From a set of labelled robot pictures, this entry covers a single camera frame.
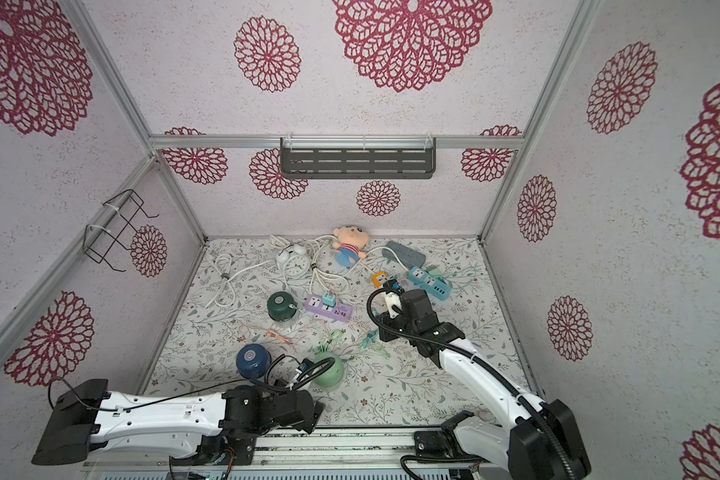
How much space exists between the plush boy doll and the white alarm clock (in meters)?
0.12

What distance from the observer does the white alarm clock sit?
1.02 metres

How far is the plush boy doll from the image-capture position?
1.09 m
